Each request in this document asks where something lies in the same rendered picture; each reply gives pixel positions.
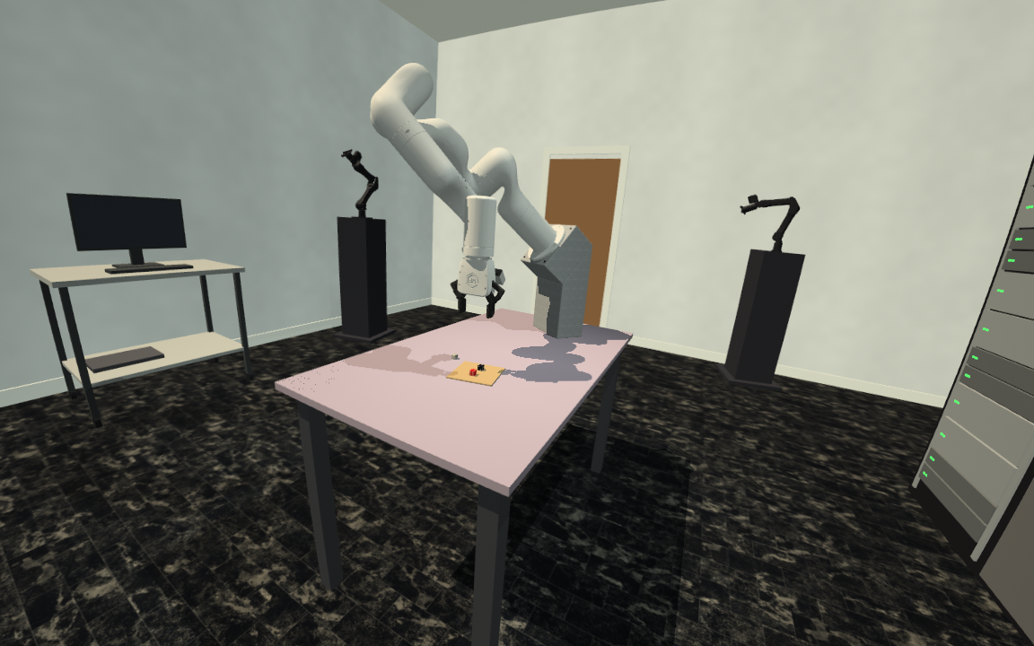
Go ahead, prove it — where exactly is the orange mat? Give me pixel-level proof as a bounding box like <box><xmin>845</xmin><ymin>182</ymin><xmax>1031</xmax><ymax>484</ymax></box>
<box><xmin>446</xmin><ymin>362</ymin><xmax>505</xmax><ymax>386</ymax></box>

